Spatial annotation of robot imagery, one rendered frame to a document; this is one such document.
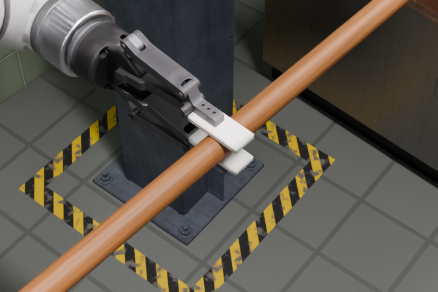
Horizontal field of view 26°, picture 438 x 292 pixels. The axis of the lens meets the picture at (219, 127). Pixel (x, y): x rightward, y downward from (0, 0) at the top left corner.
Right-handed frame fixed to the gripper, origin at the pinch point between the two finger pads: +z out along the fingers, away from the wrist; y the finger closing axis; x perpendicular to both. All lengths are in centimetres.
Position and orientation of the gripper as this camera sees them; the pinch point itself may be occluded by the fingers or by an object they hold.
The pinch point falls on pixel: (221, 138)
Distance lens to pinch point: 101.9
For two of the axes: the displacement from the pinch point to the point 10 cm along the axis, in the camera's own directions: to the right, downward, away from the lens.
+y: 0.0, 6.4, 7.7
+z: 7.4, 5.2, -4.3
